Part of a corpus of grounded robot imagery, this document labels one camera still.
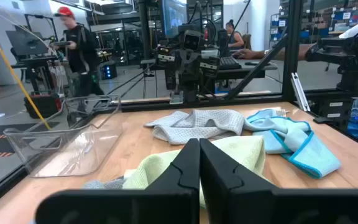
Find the black equipment stand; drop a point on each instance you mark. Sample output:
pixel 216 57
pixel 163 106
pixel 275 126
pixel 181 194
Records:
pixel 350 53

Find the light grey waffle towel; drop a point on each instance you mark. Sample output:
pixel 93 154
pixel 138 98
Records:
pixel 197 124

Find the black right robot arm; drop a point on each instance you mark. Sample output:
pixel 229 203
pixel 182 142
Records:
pixel 182 90

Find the black keyboard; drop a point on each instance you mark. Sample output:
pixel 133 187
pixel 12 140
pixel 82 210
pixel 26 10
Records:
pixel 229 63

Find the silver metal bracket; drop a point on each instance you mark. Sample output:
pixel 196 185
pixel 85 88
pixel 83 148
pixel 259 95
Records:
pixel 300 93

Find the storage shelf rack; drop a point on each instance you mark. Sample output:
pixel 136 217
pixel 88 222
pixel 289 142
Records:
pixel 322 18

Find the pale green towel, teal trim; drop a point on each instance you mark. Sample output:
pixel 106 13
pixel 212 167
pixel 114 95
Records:
pixel 244 152

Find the light blue towel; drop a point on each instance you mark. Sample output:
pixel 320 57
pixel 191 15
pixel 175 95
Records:
pixel 306 155

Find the person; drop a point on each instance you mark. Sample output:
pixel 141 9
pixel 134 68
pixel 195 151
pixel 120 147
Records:
pixel 250 54
pixel 79 49
pixel 235 39

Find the black workstation cart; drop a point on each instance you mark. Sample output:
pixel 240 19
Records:
pixel 26 43

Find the clear plastic bin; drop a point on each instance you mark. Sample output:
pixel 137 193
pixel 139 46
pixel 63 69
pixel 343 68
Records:
pixel 73 149

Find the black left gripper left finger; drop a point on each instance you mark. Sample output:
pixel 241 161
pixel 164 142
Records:
pixel 120 208

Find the blue-grey towel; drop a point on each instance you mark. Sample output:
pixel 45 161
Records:
pixel 104 184

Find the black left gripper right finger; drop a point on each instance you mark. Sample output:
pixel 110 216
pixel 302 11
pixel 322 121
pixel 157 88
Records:
pixel 259 208

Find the black desk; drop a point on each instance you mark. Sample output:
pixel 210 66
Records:
pixel 228 74

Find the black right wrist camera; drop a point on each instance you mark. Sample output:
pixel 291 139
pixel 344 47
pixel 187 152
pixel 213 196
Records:
pixel 192 40

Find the black metal table frame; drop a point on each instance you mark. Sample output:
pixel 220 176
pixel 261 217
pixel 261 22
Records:
pixel 291 46

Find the computer monitor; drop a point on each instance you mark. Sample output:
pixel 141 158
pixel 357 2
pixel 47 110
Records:
pixel 174 18

